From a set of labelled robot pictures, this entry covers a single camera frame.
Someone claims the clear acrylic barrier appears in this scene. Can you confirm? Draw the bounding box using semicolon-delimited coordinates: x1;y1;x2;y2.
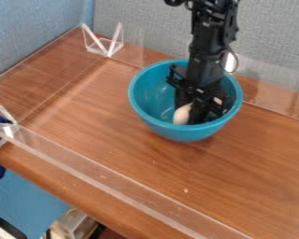
235;54;299;120
0;104;252;239

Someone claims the clear acrylic corner bracket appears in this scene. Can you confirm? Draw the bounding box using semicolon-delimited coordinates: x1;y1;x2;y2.
81;22;124;58

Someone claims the black object bottom left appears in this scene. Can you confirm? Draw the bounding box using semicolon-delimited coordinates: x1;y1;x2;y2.
0;218;28;239

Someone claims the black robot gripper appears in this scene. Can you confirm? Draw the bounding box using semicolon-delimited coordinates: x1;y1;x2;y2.
167;44;231;125

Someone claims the blue plastic bowl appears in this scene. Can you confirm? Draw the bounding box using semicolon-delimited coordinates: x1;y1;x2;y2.
128;59;243;142

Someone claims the clear acrylic back barrier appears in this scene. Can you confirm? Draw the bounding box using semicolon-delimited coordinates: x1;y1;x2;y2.
235;54;299;120

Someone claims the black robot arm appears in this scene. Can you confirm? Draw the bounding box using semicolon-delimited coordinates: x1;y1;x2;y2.
163;0;239;125

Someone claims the clear acrylic front barrier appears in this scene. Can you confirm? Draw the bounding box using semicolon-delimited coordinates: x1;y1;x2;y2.
0;104;252;239

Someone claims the grey metal frame under table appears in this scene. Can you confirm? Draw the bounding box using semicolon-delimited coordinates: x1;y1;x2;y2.
46;208;98;239

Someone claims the white mushroom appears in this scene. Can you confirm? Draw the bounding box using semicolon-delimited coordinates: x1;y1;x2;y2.
173;104;192;125

